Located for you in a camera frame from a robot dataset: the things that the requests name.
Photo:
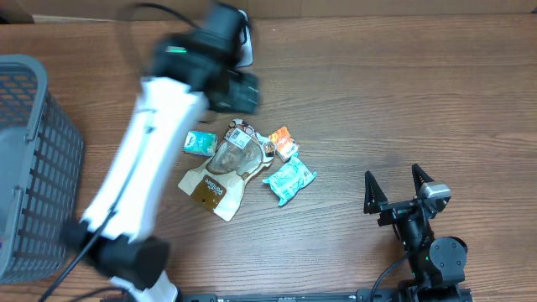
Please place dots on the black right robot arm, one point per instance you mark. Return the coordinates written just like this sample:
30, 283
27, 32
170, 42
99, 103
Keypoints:
436, 264

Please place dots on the beige brown cookie pouch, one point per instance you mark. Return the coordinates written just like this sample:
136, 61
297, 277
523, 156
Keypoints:
219, 183

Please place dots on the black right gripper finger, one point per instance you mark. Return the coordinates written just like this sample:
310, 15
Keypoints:
420, 177
374, 199

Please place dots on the small orange snack packet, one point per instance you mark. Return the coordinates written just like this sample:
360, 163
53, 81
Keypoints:
286, 147

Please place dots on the green wet wipes pack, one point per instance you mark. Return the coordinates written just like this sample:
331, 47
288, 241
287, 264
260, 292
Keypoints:
290, 179

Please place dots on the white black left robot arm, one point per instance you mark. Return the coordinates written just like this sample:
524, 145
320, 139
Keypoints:
193, 72

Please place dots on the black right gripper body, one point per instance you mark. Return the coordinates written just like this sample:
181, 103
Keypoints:
395, 212

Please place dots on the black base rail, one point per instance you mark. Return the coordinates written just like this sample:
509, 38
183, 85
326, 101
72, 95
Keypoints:
293, 297

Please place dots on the white barcode scanner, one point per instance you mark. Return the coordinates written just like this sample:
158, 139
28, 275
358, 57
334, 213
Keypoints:
246, 48

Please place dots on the grey plastic mesh basket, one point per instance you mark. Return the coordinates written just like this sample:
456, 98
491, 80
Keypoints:
42, 154

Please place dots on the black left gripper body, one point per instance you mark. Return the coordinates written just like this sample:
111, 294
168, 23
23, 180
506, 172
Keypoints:
244, 96

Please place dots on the small teal tissue pack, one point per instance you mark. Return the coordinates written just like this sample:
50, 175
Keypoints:
201, 143

